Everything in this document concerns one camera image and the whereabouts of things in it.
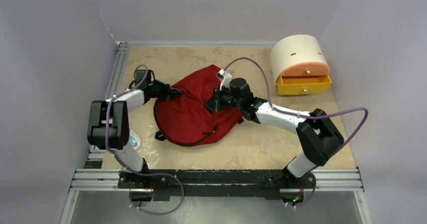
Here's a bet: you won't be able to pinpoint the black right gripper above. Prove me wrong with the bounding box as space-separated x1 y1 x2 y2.
204 86 243 113

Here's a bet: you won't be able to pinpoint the red student backpack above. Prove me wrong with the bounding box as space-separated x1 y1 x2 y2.
153 65 243 147

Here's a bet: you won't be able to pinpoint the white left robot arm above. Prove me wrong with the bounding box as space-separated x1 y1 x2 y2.
87 65 182 188

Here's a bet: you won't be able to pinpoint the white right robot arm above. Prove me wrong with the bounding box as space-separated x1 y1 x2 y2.
204 78 344 187

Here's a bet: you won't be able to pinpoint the white blue oval case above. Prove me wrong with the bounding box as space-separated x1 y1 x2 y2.
128 127 141 150

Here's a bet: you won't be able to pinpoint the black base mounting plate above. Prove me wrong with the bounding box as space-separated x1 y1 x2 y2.
117 169 316 202

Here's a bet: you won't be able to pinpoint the cream rounded drawer cabinet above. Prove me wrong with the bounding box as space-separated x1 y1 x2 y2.
269 35 328 80

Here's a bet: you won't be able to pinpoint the orange upper drawer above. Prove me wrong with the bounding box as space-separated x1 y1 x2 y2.
271 62 330 82

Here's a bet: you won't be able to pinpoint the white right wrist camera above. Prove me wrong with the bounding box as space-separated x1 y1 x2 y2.
217 69 233 91

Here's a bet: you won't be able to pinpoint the aluminium frame rails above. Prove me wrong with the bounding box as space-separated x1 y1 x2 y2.
59 41 373 224

